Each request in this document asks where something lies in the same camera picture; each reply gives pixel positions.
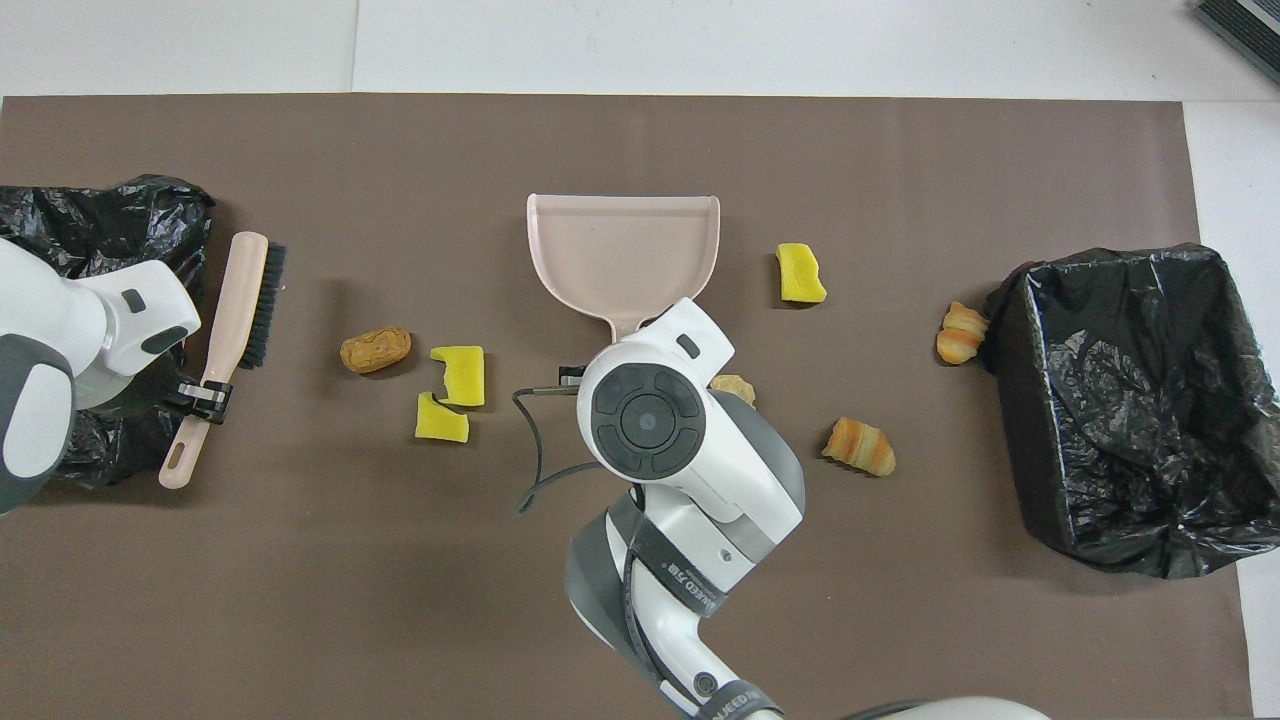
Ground notched yellow sponge piece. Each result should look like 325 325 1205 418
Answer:
430 345 486 408

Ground crumpled black plastic bag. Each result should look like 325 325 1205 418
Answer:
0 175 216 489

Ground open bin black liner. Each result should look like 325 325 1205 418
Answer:
980 243 1280 581

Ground striped orange toy croissant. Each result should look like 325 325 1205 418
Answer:
822 417 897 478
936 301 990 366

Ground rounded yellow sponge piece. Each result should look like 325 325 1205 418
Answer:
776 242 829 305

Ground beige brush black bristles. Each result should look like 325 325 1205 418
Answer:
158 231 288 491

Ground brown paper table mat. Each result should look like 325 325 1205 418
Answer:
0 95 1256 720

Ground brown bread roll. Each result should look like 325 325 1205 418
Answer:
340 326 412 375

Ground beige plastic dustpan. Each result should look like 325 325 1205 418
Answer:
527 193 721 343

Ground black ribbed device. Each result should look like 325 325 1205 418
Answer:
1195 0 1280 86

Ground small yellow sponge wedge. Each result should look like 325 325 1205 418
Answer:
415 391 470 444

